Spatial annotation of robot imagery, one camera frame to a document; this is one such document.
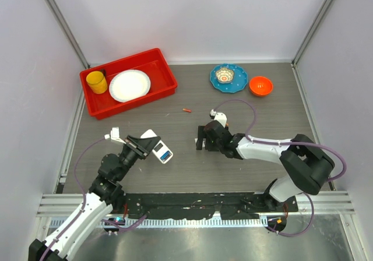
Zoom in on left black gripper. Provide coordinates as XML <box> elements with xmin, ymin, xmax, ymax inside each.
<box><xmin>116</xmin><ymin>135</ymin><xmax>160</xmax><ymax>181</ymax></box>

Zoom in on white remote control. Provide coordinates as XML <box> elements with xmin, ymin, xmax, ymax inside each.
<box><xmin>141</xmin><ymin>129</ymin><xmax>173</xmax><ymax>164</ymax></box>

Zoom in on blue battery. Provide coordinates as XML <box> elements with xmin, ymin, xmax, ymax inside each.
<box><xmin>161</xmin><ymin>151</ymin><xmax>171</xmax><ymax>161</ymax></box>

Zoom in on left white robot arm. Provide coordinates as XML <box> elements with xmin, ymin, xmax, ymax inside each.
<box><xmin>28</xmin><ymin>133</ymin><xmax>161</xmax><ymax>260</ymax></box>

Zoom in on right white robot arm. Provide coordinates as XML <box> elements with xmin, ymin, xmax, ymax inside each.
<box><xmin>196</xmin><ymin>121</ymin><xmax>335</xmax><ymax>211</ymax></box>

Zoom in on small patterned bowl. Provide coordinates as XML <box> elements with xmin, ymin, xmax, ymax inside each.
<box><xmin>215</xmin><ymin>67</ymin><xmax>235</xmax><ymax>84</ymax></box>

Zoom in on white paper plate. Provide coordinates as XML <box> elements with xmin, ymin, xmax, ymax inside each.
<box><xmin>109</xmin><ymin>69</ymin><xmax>151</xmax><ymax>103</ymax></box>

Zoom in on blue plate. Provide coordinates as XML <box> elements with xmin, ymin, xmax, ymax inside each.
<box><xmin>210</xmin><ymin>64</ymin><xmax>249</xmax><ymax>94</ymax></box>

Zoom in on red plastic bin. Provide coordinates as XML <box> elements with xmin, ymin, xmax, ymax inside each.
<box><xmin>80</xmin><ymin>48</ymin><xmax>178</xmax><ymax>120</ymax></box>

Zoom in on orange bowl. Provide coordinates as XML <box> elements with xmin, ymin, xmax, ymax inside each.
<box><xmin>249</xmin><ymin>76</ymin><xmax>273</xmax><ymax>97</ymax></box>

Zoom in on yellow cup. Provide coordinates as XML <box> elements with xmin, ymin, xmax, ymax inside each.
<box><xmin>86</xmin><ymin>71</ymin><xmax>108</xmax><ymax>94</ymax></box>

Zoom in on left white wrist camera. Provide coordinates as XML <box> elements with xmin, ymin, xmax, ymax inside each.
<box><xmin>104</xmin><ymin>127</ymin><xmax>125</xmax><ymax>144</ymax></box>

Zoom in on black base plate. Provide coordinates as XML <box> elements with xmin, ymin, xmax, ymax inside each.
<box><xmin>111</xmin><ymin>192</ymin><xmax>298</xmax><ymax>220</ymax></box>

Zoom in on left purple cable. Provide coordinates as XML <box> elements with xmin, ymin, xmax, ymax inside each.
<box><xmin>42</xmin><ymin>137</ymin><xmax>148</xmax><ymax>261</ymax></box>

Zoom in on white slotted cable duct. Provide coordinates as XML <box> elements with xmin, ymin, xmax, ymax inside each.
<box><xmin>49</xmin><ymin>216</ymin><xmax>268</xmax><ymax>229</ymax></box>

